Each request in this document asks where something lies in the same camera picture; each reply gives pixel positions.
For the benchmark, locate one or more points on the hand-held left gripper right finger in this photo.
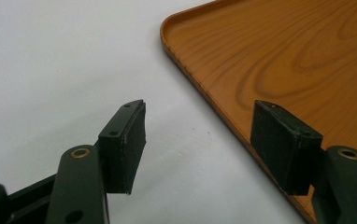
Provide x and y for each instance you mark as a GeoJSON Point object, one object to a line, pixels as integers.
{"type": "Point", "coordinates": [288, 149]}

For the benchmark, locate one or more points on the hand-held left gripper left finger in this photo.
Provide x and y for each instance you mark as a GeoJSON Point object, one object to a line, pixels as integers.
{"type": "Point", "coordinates": [120, 149]}

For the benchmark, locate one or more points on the wood-grain orange tray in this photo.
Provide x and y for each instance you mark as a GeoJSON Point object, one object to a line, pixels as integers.
{"type": "Point", "coordinates": [276, 53]}

